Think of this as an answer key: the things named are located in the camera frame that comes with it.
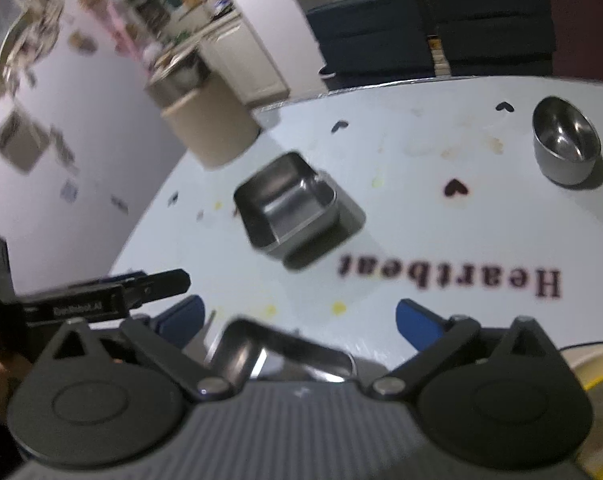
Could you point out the round steel bowl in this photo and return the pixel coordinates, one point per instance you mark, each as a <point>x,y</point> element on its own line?
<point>564,145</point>

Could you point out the square steel tray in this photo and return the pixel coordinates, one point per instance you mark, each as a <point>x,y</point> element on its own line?
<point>281,347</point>
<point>286,205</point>

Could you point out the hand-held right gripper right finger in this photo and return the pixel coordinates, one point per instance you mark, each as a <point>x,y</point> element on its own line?
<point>419,325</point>

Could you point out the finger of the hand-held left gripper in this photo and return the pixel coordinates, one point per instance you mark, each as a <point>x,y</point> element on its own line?
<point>116,279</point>
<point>161,284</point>

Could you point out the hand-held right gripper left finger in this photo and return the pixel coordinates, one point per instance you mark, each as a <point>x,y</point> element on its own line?
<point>181,320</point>

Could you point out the maroon chair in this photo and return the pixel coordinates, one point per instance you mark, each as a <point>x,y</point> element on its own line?
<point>586,25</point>

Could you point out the dark blue chair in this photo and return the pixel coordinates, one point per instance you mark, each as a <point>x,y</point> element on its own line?
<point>491,25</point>
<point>366,30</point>

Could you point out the cream canister with steel lid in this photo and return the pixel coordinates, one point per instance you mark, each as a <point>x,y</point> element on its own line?
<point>211,120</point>

